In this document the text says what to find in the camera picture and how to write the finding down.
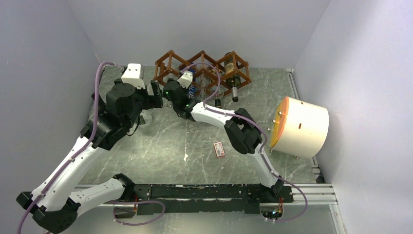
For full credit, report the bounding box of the white cone lampshade orange inside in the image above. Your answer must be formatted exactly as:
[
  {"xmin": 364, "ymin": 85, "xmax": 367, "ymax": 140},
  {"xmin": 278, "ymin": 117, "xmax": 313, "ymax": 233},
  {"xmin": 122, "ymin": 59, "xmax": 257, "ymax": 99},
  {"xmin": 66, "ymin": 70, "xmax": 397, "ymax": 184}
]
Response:
[{"xmin": 269, "ymin": 97, "xmax": 329, "ymax": 159}]

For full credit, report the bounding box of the brown wooden wine rack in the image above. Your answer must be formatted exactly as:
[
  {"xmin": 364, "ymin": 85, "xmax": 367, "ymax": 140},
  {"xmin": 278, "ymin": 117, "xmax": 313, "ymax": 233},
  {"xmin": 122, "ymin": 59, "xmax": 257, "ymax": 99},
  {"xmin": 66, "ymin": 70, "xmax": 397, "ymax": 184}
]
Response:
[{"xmin": 153, "ymin": 50, "xmax": 252, "ymax": 96}]

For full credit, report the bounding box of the red white small box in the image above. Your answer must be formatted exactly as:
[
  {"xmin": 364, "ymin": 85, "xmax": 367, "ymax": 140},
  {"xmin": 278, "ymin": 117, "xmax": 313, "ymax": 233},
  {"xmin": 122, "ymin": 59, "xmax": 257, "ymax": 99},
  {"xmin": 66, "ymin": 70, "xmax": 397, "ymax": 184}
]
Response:
[{"xmin": 213, "ymin": 142, "xmax": 225, "ymax": 158}]

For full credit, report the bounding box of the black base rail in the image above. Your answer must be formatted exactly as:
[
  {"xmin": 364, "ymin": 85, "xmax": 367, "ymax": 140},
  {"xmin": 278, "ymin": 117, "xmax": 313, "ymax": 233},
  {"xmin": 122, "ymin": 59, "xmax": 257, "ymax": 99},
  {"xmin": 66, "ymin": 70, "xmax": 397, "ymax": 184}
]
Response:
[{"xmin": 124, "ymin": 184, "xmax": 294, "ymax": 215}]

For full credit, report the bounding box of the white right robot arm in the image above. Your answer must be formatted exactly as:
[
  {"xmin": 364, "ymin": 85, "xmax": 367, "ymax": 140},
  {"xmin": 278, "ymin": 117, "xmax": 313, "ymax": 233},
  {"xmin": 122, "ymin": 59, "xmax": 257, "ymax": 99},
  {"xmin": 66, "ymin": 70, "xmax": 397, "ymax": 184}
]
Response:
[{"xmin": 163, "ymin": 79, "xmax": 284, "ymax": 202}]

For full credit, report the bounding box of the blue square glass bottle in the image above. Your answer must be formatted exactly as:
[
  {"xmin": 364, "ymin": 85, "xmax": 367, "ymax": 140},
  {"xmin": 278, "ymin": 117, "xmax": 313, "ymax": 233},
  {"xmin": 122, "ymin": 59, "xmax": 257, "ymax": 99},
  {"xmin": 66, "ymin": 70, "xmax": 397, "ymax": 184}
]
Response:
[{"xmin": 179, "ymin": 66, "xmax": 196, "ymax": 99}]

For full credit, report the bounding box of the clear whisky bottle black label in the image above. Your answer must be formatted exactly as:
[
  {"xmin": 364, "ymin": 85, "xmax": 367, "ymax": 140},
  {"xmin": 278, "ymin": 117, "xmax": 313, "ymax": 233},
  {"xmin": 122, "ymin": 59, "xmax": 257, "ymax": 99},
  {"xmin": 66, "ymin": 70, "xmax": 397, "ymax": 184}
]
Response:
[{"xmin": 210, "ymin": 68, "xmax": 224, "ymax": 109}]

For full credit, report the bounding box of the clear bottle white cap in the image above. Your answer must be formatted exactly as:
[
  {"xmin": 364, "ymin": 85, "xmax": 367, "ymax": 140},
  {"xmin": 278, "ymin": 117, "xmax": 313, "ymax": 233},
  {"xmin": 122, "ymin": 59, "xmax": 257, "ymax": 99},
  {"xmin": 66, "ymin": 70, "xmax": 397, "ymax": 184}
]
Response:
[{"xmin": 139, "ymin": 110, "xmax": 153, "ymax": 127}]

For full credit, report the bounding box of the green bottle silver neck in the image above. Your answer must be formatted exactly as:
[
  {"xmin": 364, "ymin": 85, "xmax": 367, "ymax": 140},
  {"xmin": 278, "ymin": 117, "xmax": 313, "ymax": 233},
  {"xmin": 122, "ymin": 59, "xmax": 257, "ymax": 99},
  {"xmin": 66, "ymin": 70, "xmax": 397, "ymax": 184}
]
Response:
[{"xmin": 224, "ymin": 57, "xmax": 241, "ymax": 102}]

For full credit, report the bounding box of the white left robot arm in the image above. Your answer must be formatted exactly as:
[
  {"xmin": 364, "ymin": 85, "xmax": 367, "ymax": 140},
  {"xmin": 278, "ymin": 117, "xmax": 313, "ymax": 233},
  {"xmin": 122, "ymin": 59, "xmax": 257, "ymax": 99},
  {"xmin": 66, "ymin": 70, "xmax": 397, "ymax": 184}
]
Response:
[{"xmin": 17, "ymin": 78, "xmax": 163, "ymax": 234}]

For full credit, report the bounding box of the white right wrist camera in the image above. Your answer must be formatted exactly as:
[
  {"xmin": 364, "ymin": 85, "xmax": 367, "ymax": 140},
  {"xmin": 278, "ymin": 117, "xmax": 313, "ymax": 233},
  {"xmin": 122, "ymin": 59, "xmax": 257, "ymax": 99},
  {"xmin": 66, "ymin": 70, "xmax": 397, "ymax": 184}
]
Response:
[{"xmin": 177, "ymin": 71, "xmax": 193, "ymax": 89}]

